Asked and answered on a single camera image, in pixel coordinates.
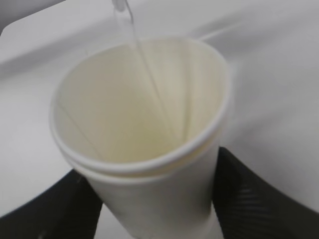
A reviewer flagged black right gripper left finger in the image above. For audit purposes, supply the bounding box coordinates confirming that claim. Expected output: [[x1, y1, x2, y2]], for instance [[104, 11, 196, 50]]
[[0, 170, 102, 239]]

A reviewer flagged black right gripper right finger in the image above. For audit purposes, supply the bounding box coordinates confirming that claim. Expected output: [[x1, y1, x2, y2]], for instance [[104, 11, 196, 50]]
[[212, 147, 319, 239]]

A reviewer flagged white paper cup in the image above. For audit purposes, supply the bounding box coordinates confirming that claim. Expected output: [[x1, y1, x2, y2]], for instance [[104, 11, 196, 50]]
[[49, 37, 232, 239]]

